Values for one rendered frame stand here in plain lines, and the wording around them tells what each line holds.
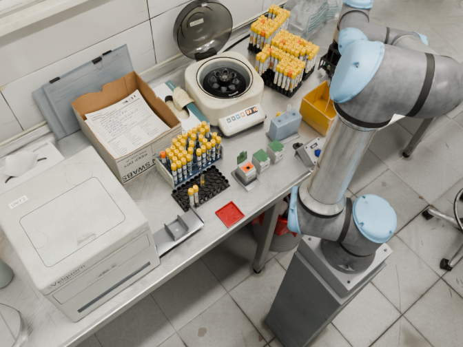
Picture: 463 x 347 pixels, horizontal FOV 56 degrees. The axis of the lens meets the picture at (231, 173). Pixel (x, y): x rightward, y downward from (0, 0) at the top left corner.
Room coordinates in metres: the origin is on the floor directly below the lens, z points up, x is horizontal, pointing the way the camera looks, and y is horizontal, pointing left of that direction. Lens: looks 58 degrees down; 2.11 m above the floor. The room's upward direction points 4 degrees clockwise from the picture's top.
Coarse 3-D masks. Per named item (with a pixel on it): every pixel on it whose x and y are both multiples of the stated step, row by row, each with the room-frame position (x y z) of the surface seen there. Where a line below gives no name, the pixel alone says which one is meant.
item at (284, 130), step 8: (296, 112) 0.97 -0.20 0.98; (272, 120) 0.93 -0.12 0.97; (280, 120) 0.93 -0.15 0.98; (288, 120) 0.93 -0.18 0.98; (296, 120) 0.94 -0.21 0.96; (272, 128) 0.92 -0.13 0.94; (280, 128) 0.91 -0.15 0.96; (288, 128) 0.93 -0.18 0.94; (296, 128) 0.95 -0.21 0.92; (272, 136) 0.91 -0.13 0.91; (280, 136) 0.91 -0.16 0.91; (288, 136) 0.93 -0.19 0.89; (296, 136) 0.94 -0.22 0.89
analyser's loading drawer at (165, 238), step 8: (192, 208) 0.60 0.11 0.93; (184, 216) 0.58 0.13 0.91; (192, 216) 0.58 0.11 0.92; (200, 216) 0.57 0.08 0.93; (168, 224) 0.54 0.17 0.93; (176, 224) 0.55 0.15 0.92; (184, 224) 0.54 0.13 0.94; (192, 224) 0.55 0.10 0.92; (200, 224) 0.56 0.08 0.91; (160, 232) 0.52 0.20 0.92; (168, 232) 0.52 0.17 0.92; (176, 232) 0.53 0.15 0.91; (184, 232) 0.53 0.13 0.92; (192, 232) 0.53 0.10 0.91; (160, 240) 0.50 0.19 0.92; (168, 240) 0.50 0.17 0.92; (176, 240) 0.50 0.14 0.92; (160, 248) 0.47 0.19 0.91; (168, 248) 0.48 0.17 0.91
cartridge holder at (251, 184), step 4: (232, 172) 0.77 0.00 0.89; (236, 172) 0.75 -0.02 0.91; (236, 176) 0.75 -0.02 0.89; (240, 176) 0.74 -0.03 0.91; (256, 176) 0.74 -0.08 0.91; (240, 180) 0.73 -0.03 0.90; (244, 180) 0.72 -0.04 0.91; (248, 180) 0.73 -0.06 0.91; (252, 180) 0.73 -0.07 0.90; (256, 180) 0.74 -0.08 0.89; (240, 184) 0.73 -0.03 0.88; (244, 184) 0.72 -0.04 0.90; (248, 184) 0.72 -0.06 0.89; (252, 184) 0.73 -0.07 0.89; (256, 184) 0.73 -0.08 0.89; (244, 188) 0.71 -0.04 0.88; (248, 188) 0.71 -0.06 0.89; (252, 188) 0.71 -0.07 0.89; (248, 192) 0.70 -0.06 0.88
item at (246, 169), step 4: (248, 160) 0.77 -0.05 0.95; (240, 164) 0.76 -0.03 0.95; (244, 164) 0.76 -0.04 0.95; (248, 164) 0.76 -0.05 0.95; (240, 168) 0.74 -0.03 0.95; (244, 168) 0.74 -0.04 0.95; (248, 168) 0.75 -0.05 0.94; (252, 168) 0.75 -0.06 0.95; (240, 172) 0.74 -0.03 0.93; (244, 172) 0.73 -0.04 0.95; (248, 172) 0.73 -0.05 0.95; (252, 172) 0.74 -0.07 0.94; (244, 176) 0.73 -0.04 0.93; (248, 176) 0.72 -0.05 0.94; (252, 176) 0.74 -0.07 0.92
